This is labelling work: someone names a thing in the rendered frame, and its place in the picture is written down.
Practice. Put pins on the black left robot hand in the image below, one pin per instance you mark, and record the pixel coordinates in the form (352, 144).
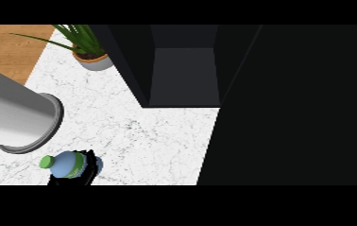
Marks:
(91, 170)

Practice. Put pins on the blue green-capped water bottle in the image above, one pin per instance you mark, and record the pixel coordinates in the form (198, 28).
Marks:
(65, 165)

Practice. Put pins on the dark grey cabinet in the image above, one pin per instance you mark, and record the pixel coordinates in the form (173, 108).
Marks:
(183, 78)

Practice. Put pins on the dark grey cabinet door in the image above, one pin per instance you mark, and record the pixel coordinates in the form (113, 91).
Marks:
(288, 110)

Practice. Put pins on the grey cylindrical appliance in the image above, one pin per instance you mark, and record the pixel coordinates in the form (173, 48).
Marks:
(23, 116)

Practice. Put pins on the potted green plant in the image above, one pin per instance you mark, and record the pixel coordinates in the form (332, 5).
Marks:
(95, 61)

